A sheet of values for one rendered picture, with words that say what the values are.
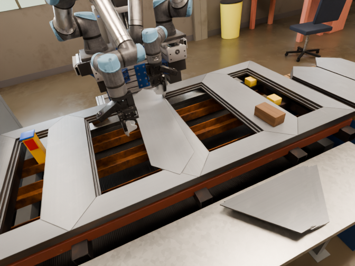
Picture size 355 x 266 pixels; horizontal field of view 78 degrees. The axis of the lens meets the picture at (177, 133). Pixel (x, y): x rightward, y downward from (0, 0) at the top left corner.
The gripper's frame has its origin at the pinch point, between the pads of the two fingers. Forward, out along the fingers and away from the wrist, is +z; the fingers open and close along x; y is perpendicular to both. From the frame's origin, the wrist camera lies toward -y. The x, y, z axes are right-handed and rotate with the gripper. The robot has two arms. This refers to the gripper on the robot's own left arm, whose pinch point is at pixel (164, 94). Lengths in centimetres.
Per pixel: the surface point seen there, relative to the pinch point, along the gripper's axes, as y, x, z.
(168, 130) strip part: 9.8, 31.2, 0.7
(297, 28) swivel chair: -257, -146, 43
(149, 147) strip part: 21.4, 38.0, 0.6
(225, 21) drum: -236, -302, 53
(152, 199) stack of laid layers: 28, 62, 2
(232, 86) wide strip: -36.6, 12.9, 0.9
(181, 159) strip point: 12, 51, 1
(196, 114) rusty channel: -15.6, 7.0, 15.4
